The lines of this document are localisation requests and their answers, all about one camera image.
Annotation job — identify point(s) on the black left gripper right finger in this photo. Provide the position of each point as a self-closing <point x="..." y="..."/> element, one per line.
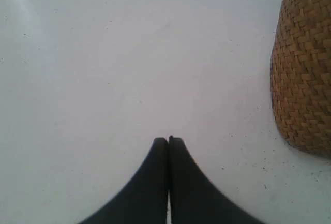
<point x="193" y="197"/>

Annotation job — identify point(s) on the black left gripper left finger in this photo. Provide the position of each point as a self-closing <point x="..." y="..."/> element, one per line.
<point x="144" y="199"/>

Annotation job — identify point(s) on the woven straw basket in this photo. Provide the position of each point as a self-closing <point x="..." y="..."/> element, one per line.
<point x="300" y="75"/>

